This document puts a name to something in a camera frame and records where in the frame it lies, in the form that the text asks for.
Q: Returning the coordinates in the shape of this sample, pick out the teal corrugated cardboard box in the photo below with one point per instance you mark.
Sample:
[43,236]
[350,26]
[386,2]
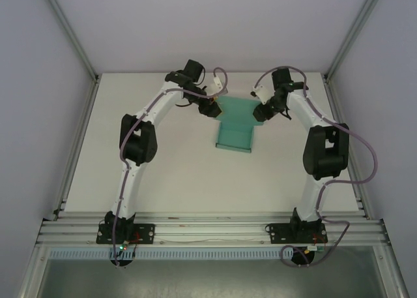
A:
[236,138]

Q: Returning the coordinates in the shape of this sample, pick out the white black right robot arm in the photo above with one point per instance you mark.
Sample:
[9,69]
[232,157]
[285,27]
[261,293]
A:
[325,151]

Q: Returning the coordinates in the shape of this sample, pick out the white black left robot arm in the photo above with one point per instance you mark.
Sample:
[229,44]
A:
[132,177]

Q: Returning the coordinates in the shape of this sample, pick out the grey sheet metal panel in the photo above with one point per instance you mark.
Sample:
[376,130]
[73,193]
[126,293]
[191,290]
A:
[211,278]

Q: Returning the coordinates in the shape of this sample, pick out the aluminium right side rail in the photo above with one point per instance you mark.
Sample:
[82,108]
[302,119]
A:
[348,141]

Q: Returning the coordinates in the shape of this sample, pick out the aluminium rail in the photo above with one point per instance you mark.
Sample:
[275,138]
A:
[76,141]
[348,141]

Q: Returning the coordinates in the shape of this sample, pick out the aluminium right upright post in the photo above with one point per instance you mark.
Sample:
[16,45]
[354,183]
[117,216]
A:
[356,27]

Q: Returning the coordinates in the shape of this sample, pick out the aluminium upright post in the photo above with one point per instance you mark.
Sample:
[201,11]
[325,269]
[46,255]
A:
[70,27]
[356,27]

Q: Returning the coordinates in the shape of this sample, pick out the aluminium left side rail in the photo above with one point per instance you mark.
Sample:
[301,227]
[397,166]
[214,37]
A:
[76,141]

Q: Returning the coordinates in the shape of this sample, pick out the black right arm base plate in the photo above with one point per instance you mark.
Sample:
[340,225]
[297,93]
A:
[277,233]

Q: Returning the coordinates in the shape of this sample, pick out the aluminium left upright post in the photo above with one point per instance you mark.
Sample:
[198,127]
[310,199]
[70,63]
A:
[70,27]

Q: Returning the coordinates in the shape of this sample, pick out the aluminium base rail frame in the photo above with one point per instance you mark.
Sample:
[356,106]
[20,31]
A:
[211,231]

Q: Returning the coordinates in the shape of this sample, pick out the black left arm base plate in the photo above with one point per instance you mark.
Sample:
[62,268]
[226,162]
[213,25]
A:
[145,233]

